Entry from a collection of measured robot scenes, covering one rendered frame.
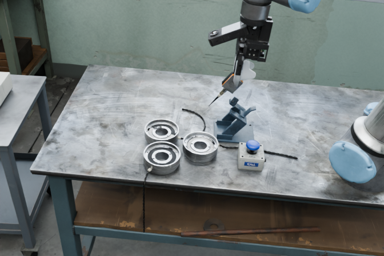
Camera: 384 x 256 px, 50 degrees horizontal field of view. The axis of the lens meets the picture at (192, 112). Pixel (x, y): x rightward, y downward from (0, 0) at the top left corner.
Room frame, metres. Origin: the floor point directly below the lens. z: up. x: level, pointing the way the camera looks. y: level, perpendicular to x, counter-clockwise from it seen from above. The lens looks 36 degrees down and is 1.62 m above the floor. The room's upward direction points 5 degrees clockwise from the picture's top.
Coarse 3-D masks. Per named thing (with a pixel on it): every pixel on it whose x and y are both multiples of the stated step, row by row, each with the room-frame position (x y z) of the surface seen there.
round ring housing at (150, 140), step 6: (156, 120) 1.02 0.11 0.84; (162, 120) 1.03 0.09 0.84; (168, 120) 1.02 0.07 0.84; (150, 126) 1.00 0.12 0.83; (162, 126) 1.00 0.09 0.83; (174, 126) 1.01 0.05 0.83; (156, 132) 0.99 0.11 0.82; (162, 132) 1.00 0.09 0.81; (168, 132) 0.98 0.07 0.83; (150, 138) 0.93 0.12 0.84; (162, 138) 0.95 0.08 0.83; (168, 138) 0.93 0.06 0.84; (174, 138) 0.95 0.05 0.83
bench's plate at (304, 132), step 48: (96, 96) 1.18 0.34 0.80; (144, 96) 1.21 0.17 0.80; (192, 96) 1.23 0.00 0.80; (240, 96) 1.26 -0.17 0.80; (288, 96) 1.28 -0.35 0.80; (336, 96) 1.31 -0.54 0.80; (48, 144) 0.91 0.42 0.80; (96, 144) 0.93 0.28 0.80; (144, 144) 0.95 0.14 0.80; (288, 144) 1.00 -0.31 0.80; (240, 192) 0.79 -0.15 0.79; (288, 192) 0.80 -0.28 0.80; (336, 192) 0.81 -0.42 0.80
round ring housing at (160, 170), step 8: (152, 144) 0.90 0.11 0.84; (160, 144) 0.91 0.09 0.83; (168, 144) 0.91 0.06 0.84; (144, 152) 0.87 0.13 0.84; (160, 152) 0.89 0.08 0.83; (168, 152) 0.89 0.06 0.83; (144, 160) 0.84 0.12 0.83; (168, 160) 0.85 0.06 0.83; (152, 168) 0.82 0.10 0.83; (160, 168) 0.81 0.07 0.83; (168, 168) 0.82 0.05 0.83; (176, 168) 0.85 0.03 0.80
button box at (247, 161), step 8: (240, 144) 0.93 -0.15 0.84; (240, 152) 0.89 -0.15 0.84; (248, 152) 0.89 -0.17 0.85; (256, 152) 0.89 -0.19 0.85; (240, 160) 0.87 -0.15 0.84; (248, 160) 0.87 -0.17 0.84; (256, 160) 0.87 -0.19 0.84; (264, 160) 0.87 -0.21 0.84; (240, 168) 0.87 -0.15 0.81; (248, 168) 0.87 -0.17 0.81; (256, 168) 0.87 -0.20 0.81
